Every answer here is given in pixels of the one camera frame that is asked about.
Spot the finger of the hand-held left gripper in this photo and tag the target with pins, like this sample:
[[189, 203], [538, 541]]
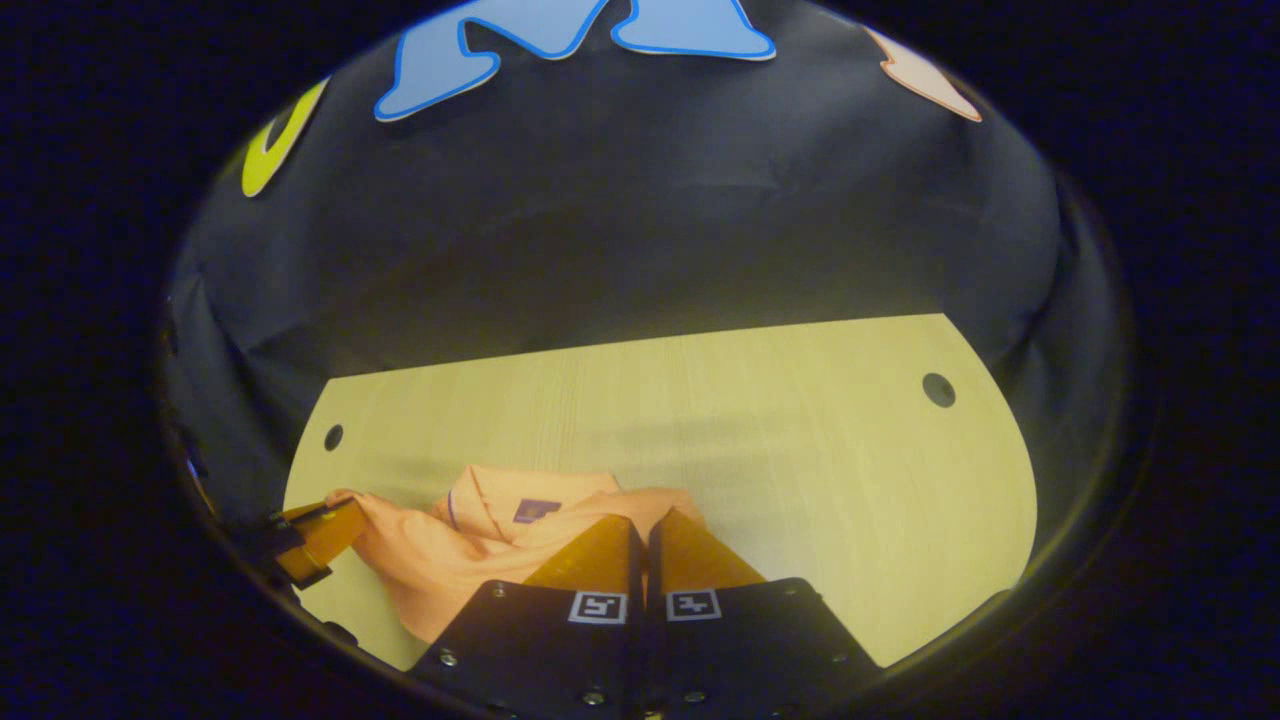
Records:
[[325, 535]]

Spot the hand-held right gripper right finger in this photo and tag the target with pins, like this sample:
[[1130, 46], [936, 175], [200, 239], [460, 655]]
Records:
[[740, 640]]

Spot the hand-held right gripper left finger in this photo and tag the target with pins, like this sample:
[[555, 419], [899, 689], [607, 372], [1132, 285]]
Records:
[[560, 640]]

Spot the orange T-shirt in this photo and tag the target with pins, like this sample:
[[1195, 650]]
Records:
[[440, 560]]

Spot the black backdrop cloth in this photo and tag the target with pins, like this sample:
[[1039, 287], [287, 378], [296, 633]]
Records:
[[640, 220]]

